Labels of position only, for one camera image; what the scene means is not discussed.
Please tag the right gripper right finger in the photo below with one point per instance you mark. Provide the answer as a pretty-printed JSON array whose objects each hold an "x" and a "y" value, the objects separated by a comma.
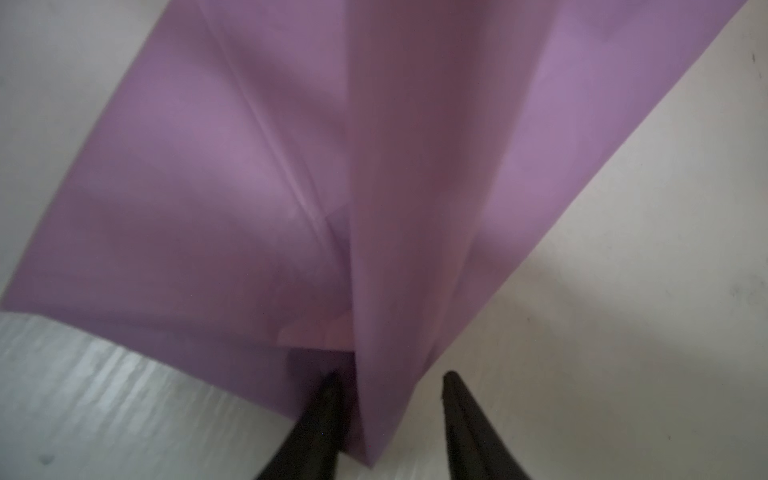
[{"x": 474, "y": 449}]

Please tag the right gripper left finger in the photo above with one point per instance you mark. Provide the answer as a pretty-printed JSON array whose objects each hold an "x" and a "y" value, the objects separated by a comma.
[{"x": 310, "y": 451}]

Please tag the pink purple wrapping paper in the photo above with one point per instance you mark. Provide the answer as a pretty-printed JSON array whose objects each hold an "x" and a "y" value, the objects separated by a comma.
[{"x": 279, "y": 189}]

